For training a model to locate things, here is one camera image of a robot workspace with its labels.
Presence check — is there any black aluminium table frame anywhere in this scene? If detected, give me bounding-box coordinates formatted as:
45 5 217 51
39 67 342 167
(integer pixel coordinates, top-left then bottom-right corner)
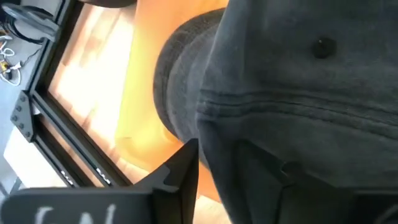
9 0 132 188

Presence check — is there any white cable bundle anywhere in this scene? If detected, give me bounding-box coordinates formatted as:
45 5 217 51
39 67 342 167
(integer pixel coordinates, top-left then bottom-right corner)
0 33 23 87

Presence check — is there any coiled black cable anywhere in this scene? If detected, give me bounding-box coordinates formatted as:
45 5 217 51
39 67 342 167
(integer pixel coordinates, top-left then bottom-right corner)
5 14 43 45

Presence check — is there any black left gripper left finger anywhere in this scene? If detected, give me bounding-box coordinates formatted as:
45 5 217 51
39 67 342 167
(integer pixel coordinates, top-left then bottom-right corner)
0 138 200 224

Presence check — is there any grey cotton baseball cap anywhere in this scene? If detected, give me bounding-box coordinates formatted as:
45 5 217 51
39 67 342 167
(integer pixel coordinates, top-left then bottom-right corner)
195 0 398 224

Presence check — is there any grey curved bracket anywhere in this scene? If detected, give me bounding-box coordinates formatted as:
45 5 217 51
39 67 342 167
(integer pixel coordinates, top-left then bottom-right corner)
1 2 60 43

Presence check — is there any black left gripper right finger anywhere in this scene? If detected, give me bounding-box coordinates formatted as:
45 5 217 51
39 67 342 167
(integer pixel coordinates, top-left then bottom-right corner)
233 141 398 224

